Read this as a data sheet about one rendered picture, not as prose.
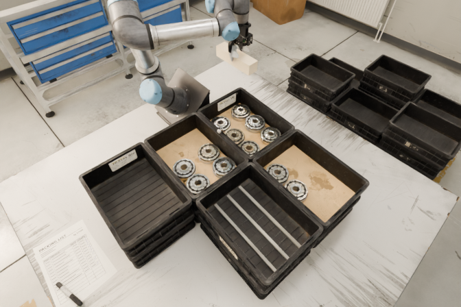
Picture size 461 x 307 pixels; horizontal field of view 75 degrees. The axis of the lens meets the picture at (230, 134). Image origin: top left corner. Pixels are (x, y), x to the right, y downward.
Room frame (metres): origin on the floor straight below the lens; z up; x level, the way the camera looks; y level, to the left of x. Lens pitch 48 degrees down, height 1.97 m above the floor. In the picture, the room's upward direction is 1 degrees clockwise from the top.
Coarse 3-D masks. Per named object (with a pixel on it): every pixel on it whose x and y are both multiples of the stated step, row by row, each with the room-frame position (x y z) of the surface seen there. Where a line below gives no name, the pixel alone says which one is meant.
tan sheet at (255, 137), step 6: (222, 114) 1.15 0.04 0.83; (228, 114) 1.15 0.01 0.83; (252, 114) 1.16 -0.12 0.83; (210, 120) 1.11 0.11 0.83; (234, 120) 1.11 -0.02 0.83; (234, 126) 1.07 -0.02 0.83; (240, 126) 1.07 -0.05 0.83; (246, 132) 1.03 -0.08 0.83; (246, 138) 0.98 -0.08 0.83; (252, 138) 0.98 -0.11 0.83; (258, 138) 0.99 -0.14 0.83; (258, 144) 0.95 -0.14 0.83
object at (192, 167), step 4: (180, 160) 0.82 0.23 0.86; (184, 160) 0.82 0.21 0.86; (188, 160) 0.82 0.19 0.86; (176, 164) 0.80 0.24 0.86; (192, 164) 0.80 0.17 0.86; (176, 168) 0.78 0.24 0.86; (192, 168) 0.78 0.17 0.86; (176, 172) 0.76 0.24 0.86; (180, 172) 0.76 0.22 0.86; (184, 172) 0.76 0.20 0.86; (188, 172) 0.76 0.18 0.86; (192, 172) 0.76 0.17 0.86; (180, 176) 0.73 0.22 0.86; (184, 176) 0.73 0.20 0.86; (188, 176) 0.74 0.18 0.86
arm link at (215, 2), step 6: (210, 0) 1.23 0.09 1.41; (216, 0) 1.24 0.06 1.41; (222, 0) 1.24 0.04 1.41; (228, 0) 1.25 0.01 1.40; (210, 6) 1.22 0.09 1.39; (216, 6) 1.22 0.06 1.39; (222, 6) 1.21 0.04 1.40; (228, 6) 1.22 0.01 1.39; (210, 12) 1.23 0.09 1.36; (216, 12) 1.20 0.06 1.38
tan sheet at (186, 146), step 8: (184, 136) 0.99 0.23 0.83; (192, 136) 0.99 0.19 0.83; (200, 136) 0.99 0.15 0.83; (176, 144) 0.94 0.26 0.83; (184, 144) 0.94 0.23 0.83; (192, 144) 0.94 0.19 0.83; (200, 144) 0.95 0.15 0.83; (160, 152) 0.89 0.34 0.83; (168, 152) 0.89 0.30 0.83; (176, 152) 0.89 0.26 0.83; (184, 152) 0.89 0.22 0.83; (192, 152) 0.89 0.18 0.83; (168, 160) 0.84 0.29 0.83; (176, 160) 0.84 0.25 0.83; (192, 160) 0.84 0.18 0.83; (200, 168) 0.80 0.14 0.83; (208, 168) 0.80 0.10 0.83; (208, 176) 0.76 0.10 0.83
